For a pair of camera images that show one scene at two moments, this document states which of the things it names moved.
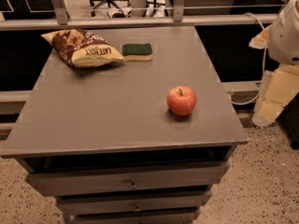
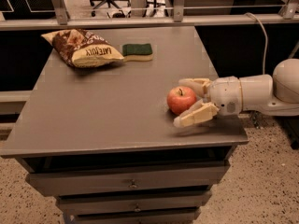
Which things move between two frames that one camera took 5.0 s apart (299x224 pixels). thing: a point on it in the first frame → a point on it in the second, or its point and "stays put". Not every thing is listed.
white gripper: (284, 38) → (224, 94)
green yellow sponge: (137, 51) stays put
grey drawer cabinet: (106, 144) stays put
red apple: (181, 100) stays put
